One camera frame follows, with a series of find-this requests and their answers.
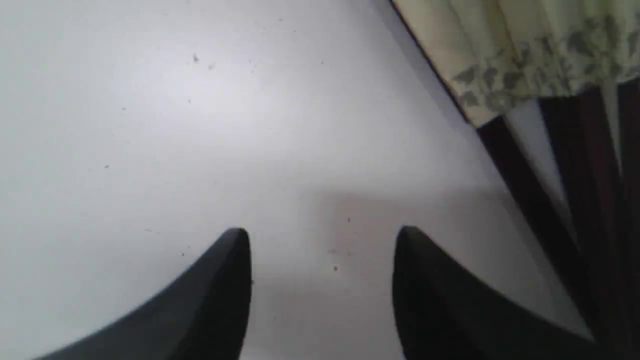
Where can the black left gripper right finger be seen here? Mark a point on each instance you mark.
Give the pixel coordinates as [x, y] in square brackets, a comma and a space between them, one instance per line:
[444, 312]

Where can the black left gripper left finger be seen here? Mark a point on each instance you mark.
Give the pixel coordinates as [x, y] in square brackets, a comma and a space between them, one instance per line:
[202, 315]

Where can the paper folding fan purple ribs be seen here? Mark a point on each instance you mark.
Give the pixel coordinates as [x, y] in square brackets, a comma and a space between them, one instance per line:
[579, 60]

